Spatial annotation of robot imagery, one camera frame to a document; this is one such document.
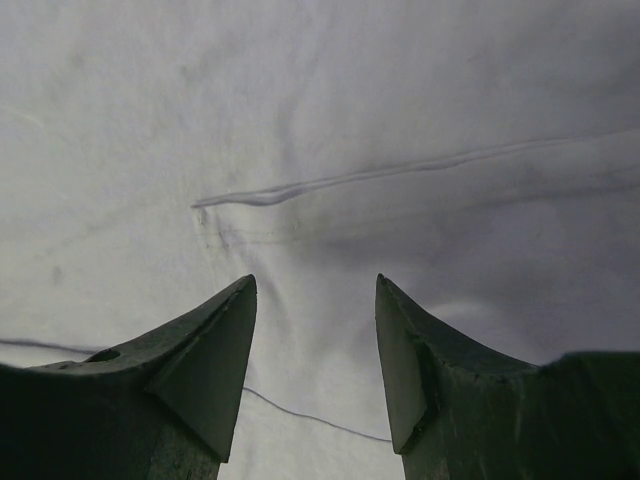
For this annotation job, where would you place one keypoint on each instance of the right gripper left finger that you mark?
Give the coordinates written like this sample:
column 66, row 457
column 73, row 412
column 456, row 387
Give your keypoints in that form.
column 161, row 406

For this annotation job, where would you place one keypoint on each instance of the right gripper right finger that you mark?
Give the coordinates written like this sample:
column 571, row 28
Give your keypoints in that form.
column 460, row 410

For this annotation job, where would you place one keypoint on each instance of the lavender t shirt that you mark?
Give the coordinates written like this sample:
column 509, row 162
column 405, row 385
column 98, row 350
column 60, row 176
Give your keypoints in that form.
column 483, row 155

